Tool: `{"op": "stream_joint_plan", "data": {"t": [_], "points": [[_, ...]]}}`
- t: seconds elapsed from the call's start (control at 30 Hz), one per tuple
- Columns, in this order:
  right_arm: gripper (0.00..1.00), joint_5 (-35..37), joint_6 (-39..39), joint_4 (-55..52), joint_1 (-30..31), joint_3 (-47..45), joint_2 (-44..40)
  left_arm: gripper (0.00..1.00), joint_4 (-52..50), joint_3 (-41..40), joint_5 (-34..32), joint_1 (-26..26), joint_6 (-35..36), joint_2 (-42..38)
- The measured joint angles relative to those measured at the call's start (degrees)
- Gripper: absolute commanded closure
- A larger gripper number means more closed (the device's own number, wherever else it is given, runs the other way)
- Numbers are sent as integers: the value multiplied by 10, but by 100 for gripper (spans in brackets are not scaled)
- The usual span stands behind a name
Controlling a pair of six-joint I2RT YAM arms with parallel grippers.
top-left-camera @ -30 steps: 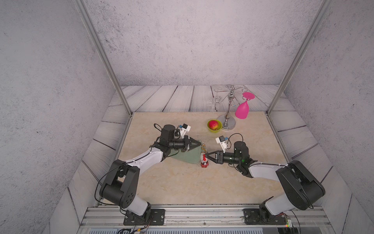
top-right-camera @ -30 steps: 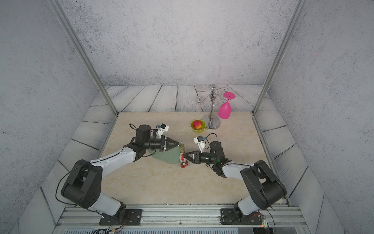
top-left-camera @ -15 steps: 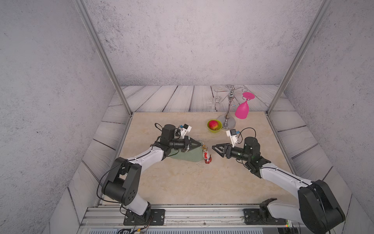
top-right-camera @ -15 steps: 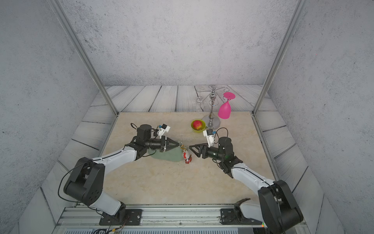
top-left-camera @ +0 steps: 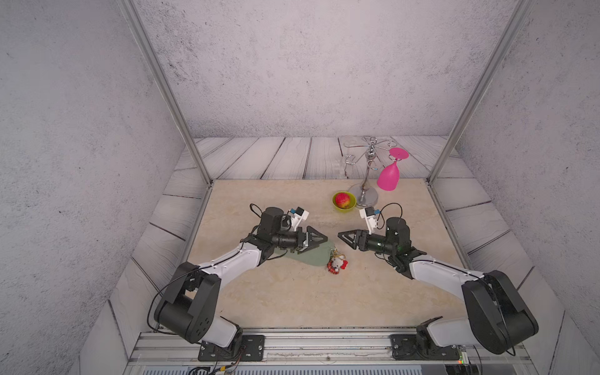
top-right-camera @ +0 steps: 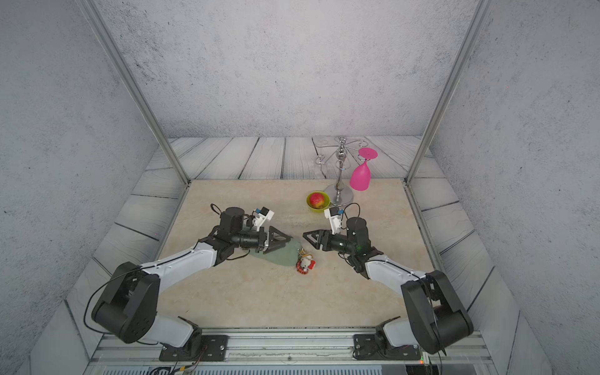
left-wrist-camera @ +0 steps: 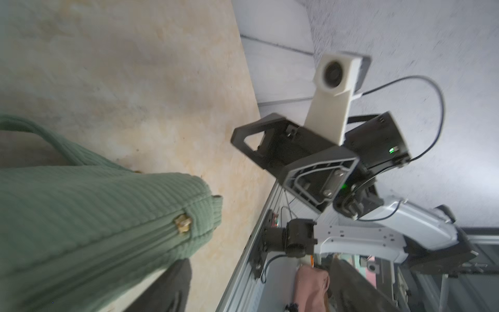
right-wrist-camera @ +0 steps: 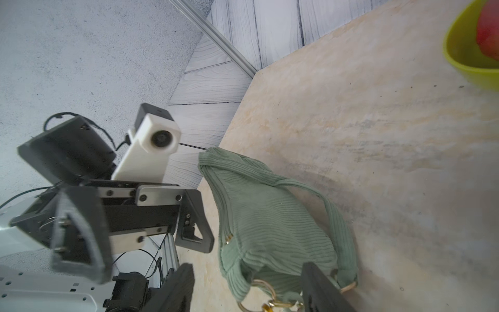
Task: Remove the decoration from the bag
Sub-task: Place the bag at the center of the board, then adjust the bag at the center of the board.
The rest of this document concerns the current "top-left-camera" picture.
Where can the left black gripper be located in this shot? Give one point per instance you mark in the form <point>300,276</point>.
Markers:
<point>313,243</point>

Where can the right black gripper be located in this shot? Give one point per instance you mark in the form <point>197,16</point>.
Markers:
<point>362,239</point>

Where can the green corduroy bag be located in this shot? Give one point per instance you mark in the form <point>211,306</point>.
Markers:
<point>317,257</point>

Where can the white red doll keychain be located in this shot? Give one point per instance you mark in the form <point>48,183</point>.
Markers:
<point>337,262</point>

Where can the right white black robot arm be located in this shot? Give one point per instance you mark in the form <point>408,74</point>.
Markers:
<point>497,316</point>

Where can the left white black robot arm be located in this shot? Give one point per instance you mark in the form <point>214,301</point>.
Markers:
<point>187,305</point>

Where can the green bowl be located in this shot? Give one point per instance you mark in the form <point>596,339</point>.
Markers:
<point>345,210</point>

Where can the red apple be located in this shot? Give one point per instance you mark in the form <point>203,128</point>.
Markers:
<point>343,200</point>

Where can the silver glass rack stand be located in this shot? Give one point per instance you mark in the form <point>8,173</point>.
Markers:
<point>362,162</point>

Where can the pink wine glass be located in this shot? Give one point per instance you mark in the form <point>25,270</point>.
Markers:
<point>389,177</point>

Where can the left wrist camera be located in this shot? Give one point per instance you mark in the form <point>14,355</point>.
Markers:
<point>297,216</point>

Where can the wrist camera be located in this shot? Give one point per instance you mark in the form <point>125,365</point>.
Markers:
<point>297,216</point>
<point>371,217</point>

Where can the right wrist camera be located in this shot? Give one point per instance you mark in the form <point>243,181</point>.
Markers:
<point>371,217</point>

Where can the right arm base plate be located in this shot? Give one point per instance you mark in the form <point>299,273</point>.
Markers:
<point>421,346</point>

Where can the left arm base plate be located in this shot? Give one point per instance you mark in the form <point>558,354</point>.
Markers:
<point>244,347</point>

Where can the aluminium front rail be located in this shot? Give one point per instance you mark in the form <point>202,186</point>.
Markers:
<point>322,351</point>

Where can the right aluminium frame post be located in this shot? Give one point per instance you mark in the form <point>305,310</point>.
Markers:
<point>499,53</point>

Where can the aluminium frame post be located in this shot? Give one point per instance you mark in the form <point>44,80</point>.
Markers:
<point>499,53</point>
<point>145,45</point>

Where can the left aluminium frame post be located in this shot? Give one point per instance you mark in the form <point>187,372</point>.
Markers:
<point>145,45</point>

